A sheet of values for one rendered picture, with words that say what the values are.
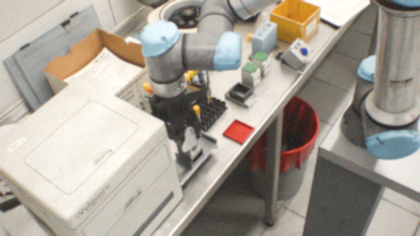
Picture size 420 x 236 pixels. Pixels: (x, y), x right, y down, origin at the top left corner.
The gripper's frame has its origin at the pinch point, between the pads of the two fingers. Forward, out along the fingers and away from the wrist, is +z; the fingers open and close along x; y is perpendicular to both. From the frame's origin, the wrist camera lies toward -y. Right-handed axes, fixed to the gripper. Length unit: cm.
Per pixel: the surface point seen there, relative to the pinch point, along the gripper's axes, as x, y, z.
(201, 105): -10.0, -17.9, 8.9
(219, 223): -16, -25, 99
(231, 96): -5.2, -26.4, 9.6
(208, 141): 0.7, -6.8, 7.4
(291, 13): -10, -73, 9
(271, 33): -6, -52, 3
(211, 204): -25, -31, 99
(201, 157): 2.6, -1.1, 6.7
